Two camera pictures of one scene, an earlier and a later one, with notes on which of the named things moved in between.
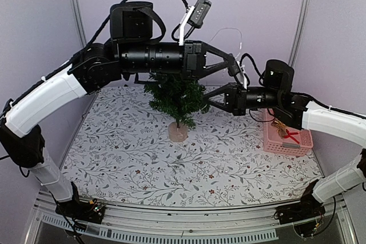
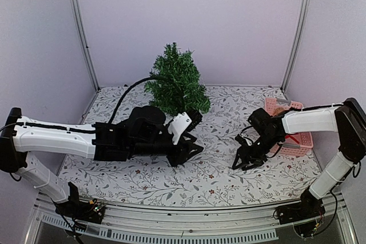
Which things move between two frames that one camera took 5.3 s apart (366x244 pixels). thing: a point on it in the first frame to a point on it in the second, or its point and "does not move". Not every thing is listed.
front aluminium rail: (247, 225) does not move
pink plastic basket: (274, 144) does not move
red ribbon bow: (289, 135) does not move
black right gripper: (236, 97) to (242, 152)
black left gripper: (194, 58) to (185, 148)
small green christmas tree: (179, 99) does not move
